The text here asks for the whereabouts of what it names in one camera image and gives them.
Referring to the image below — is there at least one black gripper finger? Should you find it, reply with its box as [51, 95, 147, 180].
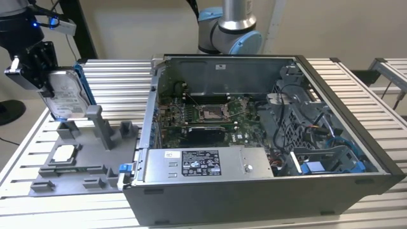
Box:
[39, 70, 58, 97]

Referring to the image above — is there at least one hard disk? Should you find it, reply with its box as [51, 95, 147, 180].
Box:
[40, 62, 98, 120]

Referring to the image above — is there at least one grey metal disk bay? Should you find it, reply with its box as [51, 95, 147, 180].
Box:
[258, 66, 380, 177]

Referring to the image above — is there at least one white usb connector box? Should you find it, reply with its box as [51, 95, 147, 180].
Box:
[51, 19, 79, 36]

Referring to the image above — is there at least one black round stand base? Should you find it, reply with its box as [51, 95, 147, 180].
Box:
[0, 100, 27, 126]

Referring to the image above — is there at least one silver CPU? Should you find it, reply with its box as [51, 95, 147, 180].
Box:
[52, 145, 78, 162]

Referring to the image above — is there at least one grey parts rack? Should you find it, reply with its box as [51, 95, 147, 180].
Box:
[27, 105, 142, 198]

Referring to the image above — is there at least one thin metal locking lever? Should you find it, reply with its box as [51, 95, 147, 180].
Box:
[186, 92, 203, 107]

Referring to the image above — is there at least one black RAM slot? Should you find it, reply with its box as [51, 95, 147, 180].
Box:
[186, 93, 231, 104]

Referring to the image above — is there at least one CPU socket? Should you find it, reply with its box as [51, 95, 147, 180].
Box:
[199, 104, 231, 121]

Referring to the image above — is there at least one black graphics card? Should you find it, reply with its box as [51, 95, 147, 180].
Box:
[186, 126, 227, 146]

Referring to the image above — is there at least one metal socket cover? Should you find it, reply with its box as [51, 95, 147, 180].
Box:
[224, 96, 248, 115]

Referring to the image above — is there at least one green motherboard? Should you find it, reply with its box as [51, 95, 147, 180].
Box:
[158, 94, 268, 149]

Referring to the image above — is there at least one silver power supply unit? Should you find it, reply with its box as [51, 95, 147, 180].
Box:
[143, 147, 275, 186]

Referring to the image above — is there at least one open black PC case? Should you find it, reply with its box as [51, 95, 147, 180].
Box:
[122, 53, 407, 226]

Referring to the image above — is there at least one pale blue plastic block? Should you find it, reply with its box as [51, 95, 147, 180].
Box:
[300, 162, 326, 174]

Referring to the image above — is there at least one aluminium slat side table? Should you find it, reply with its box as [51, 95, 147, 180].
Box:
[368, 58, 407, 90]

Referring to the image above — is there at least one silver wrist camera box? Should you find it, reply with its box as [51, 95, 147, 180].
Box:
[4, 56, 43, 92]

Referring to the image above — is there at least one black upright post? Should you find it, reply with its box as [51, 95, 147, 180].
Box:
[59, 0, 100, 59]

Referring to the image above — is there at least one thin black floor cable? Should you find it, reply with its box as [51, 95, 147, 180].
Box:
[0, 136, 22, 146]

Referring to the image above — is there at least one thick black cable hose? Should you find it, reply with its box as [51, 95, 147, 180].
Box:
[186, 0, 203, 15]

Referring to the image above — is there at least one black wire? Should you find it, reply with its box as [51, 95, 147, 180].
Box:
[272, 84, 319, 156]

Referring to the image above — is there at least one coloured power wire bundle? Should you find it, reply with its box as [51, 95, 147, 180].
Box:
[268, 155, 286, 171]

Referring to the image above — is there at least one orange yellow wire connector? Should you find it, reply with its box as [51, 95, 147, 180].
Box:
[307, 124, 328, 136]

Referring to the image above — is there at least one blue wire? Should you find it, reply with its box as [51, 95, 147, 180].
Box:
[326, 136, 367, 171]

